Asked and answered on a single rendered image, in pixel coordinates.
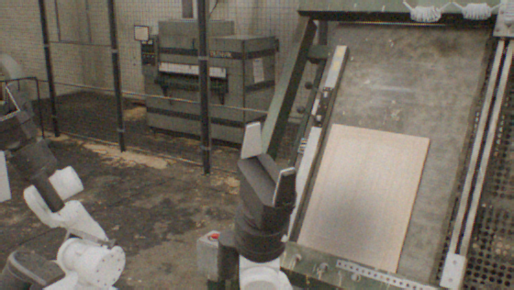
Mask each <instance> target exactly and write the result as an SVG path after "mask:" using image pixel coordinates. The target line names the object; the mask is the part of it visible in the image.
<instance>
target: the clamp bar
mask: <svg viewBox="0 0 514 290"><path fill-rule="evenodd" d="M503 2H504V3H505V4H504V5H502V6H501V7H500V8H499V11H498V16H497V22H496V25H495V28H494V32H493V37H500V39H499V42H498V45H497V52H496V56H495V62H494V66H493V70H492V73H491V77H490V80H489V84H488V87H487V90H486V101H485V104H484V108H483V112H482V115H481V118H480V122H479V125H478V133H477V136H476V140H475V145H474V149H473V153H472V157H471V161H470V164H469V171H468V174H467V178H466V181H465V186H464V191H463V195H462V199H461V202H460V205H459V213H458V217H457V220H456V223H455V227H454V231H453V237H452V241H451V245H450V248H449V251H448V253H447V260H446V263H445V267H444V271H443V275H442V279H441V284H440V286H442V287H444V288H449V289H452V290H461V287H462V283H463V279H464V273H465V269H466V262H467V257H468V254H469V250H470V246H471V243H472V238H473V236H474V232H475V225H476V221H477V218H478V210H479V207H480V203H481V200H482V195H483V192H484V189H485V185H486V178H487V175H488V167H489V163H490V160H491V156H492V152H493V149H494V145H495V141H496V137H497V127H498V123H499V120H500V116H501V113H502V109H503V105H504V102H505V98H506V91H507V87H508V81H509V77H510V73H511V70H512V66H513V62H514V0H501V1H500V4H501V3H503Z"/></svg>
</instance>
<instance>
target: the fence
mask: <svg viewBox="0 0 514 290"><path fill-rule="evenodd" d="M338 48H343V49H344V50H343V53H342V55H341V58H338V57H336V56H337V49H338ZM337 49H336V51H335V54H334V58H333V60H332V63H331V66H330V71H329V73H328V77H327V82H326V84H325V86H327V87H333V88H334V89H333V92H332V95H331V98H330V102H329V106H328V111H327V115H326V117H325V119H324V123H323V126H322V128H315V127H312V130H311V132H310V135H309V138H308V142H307V146H306V148H305V152H304V157H303V160H302V163H301V166H300V168H299V171H298V175H297V178H296V192H297V199H296V208H294V211H293V213H292V215H291V222H290V229H289V233H288V240H292V238H293V235H294V232H295V229H296V224H297V221H298V219H299V216H300V213H301V210H302V206H303V203H304V198H305V195H306V192H307V188H308V185H309V181H310V179H311V176H312V173H313V170H314V167H315V164H316V159H317V156H318V151H319V148H320V144H321V142H322V140H323V136H324V133H325V130H326V127H327V125H328V118H329V116H330V111H331V108H332V106H333V102H334V99H335V96H336V94H337V91H338V88H339V82H340V79H341V74H342V72H343V69H344V65H345V62H346V61H347V57H348V54H349V49H348V47H347V46H337ZM334 61H340V63H339V67H338V71H332V67H333V63H334Z"/></svg>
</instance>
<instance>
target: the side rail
mask: <svg viewBox="0 0 514 290"><path fill-rule="evenodd" d="M317 28H318V27H317V26H316V25H315V23H314V22H313V20H312V18H311V17H310V16H309V17H300V18H299V20H298V23H297V26H296V30H295V33H294V36H293V37H292V41H291V44H290V49H289V52H288V54H287V57H286V59H285V64H284V67H283V70H282V71H281V74H280V78H279V81H278V85H277V88H276V91H275V94H274V98H273V101H272V103H271V105H270V108H269V112H268V115H267V118H266V122H265V125H264V128H263V132H262V135H261V141H262V153H263V154H266V155H270V156H271V158H272V159H273V160H274V162H275V160H276V157H277V155H278V152H279V147H280V143H281V141H282V138H283V136H284V133H285V128H286V125H287V122H288V119H289V118H290V115H291V108H292V105H293V104H294V101H295V98H296V93H297V90H298V87H299V85H300V82H301V80H302V76H303V71H304V69H305V66H306V63H307V53H308V50H309V47H310V45H313V41H314V40H313V38H314V37H315V34H316V31H317Z"/></svg>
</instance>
